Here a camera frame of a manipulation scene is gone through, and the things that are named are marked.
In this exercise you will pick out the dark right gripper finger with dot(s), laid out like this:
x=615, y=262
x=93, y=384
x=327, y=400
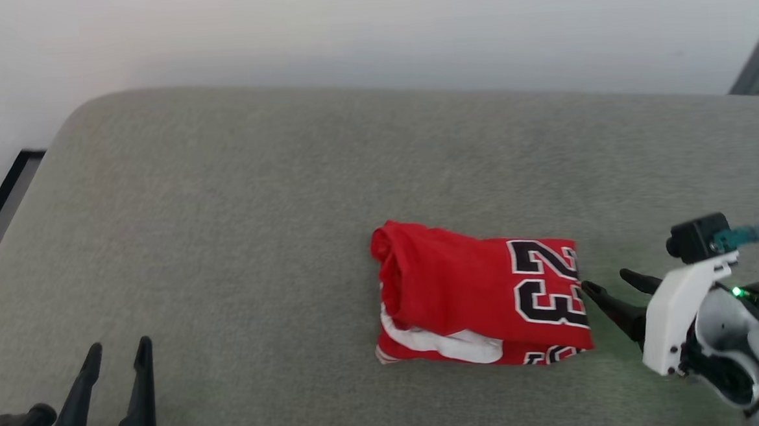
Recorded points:
x=643, y=281
x=618, y=311

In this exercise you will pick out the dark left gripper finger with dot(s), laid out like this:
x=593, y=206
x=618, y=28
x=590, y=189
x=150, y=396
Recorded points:
x=81, y=404
x=143, y=407

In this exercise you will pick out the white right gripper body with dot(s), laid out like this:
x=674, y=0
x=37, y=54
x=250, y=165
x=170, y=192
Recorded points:
x=674, y=314

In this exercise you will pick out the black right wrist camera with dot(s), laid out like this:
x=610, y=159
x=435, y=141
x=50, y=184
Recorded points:
x=696, y=236

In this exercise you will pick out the grey metal pole with bracket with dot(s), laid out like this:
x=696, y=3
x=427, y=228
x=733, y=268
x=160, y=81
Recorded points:
x=758, y=66

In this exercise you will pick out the red white basketball jersey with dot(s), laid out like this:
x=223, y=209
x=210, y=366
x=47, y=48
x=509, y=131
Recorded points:
x=455, y=287

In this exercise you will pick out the grey fabric sofa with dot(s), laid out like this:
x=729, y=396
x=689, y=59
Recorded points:
x=258, y=245

